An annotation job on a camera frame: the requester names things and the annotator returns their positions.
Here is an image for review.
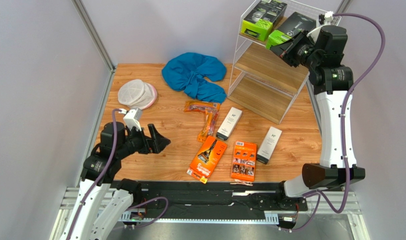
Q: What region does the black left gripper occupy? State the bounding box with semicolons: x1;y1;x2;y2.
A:
117;122;170;158

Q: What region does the black green Gillette Labs box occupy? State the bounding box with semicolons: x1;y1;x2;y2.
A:
265;12;316;50

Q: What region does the orange Gillette Fusion5 box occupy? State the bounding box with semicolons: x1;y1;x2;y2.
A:
186;136;227;184

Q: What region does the orange razor box back side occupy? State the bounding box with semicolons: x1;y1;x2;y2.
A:
231;140;257;183

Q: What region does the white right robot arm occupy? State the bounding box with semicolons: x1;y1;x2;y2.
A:
268;25;366;198

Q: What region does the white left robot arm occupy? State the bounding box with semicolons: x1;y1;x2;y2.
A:
60;121;171;240

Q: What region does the black green box on shelf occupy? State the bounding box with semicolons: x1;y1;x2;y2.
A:
240;0;288;42

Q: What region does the orange razor bag horizontal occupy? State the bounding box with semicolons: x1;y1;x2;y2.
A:
184;100;221;112

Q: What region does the white mesh laundry bag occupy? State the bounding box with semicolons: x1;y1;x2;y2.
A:
117;79;157;110

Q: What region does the orange razor bag vertical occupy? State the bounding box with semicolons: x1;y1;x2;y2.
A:
197;109;219;143

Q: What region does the white tall box near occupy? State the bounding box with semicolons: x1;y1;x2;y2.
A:
216;107;242;141

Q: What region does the white tall box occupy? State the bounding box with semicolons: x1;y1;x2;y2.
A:
256;126;282;165
216;107;242;141

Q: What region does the blue cloth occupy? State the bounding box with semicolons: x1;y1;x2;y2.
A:
161;52;227;104

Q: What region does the white tall box far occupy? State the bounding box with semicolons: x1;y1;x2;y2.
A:
256;126;282;165

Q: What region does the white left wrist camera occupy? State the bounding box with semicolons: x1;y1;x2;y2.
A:
121;107;142;132

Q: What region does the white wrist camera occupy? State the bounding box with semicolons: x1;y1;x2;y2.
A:
121;107;142;132
318;11;334;26

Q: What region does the white wire wooden shelf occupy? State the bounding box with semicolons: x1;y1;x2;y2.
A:
227;0;342;126

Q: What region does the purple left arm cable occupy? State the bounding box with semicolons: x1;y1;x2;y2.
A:
64;108;169;240

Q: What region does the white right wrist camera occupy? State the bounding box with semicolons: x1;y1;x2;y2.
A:
318;11;334;26

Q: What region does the black mounting rail base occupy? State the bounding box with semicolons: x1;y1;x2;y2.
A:
61;179;363;231

